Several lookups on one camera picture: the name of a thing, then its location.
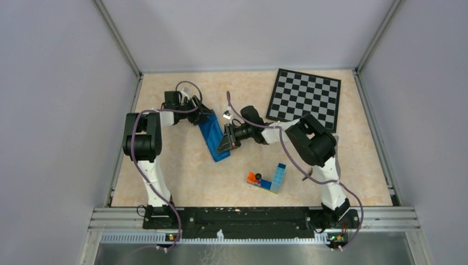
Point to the colourful toy brick assembly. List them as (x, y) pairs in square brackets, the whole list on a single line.
[(273, 185)]

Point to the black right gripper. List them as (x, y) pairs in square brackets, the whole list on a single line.
[(229, 141)]

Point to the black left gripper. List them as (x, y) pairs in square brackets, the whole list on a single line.
[(198, 114)]

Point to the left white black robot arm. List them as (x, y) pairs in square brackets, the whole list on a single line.
[(142, 141)]

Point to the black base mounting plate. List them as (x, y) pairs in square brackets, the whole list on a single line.
[(244, 223)]

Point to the silver metal knife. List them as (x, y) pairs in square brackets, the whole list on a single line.
[(338, 168)]

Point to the black white checkerboard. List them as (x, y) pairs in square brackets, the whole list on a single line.
[(295, 94)]

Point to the aluminium frame rail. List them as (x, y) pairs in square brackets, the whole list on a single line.
[(388, 235)]

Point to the blue cloth napkin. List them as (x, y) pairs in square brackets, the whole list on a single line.
[(212, 135)]

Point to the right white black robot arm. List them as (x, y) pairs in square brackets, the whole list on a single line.
[(315, 145)]

